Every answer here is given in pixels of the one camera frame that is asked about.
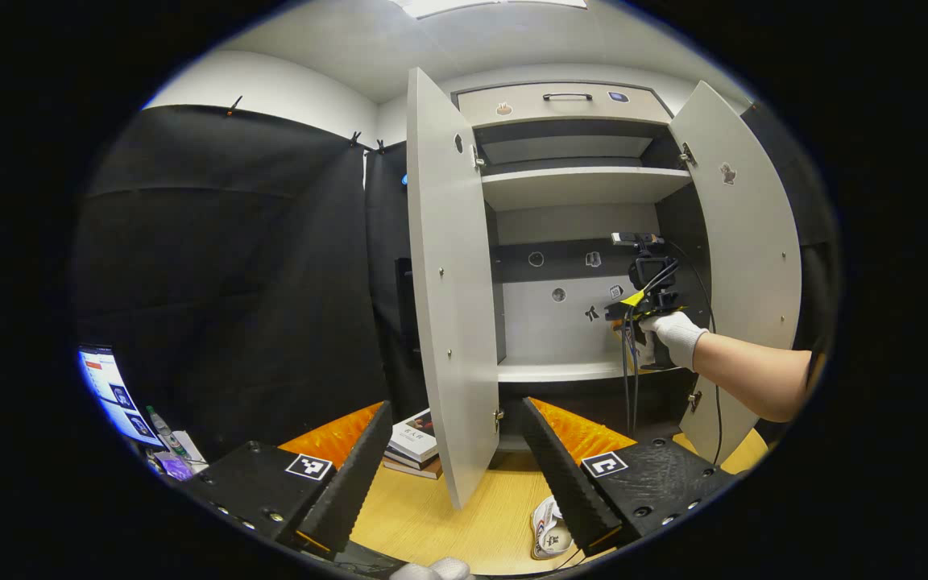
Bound ceiling light panel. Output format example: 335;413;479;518
390;0;590;21

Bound black cable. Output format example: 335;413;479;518
621;318;642;440

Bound white papers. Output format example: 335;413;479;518
176;431;209;474

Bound beige cabinet drawer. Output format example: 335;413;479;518
456;82;672;128

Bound black door handle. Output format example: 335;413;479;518
394;258;421;363

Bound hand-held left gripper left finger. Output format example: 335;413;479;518
178;400;394;558

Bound clear plastic bottle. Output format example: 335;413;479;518
146;405;183;456

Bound purple packet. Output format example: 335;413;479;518
154;451;195;483

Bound grey shoe cabinet door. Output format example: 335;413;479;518
668;79;803;466
406;67;505;511

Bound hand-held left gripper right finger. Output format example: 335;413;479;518
520;397;739;557

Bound grey shoe cabinet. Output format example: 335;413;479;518
452;81;715;476

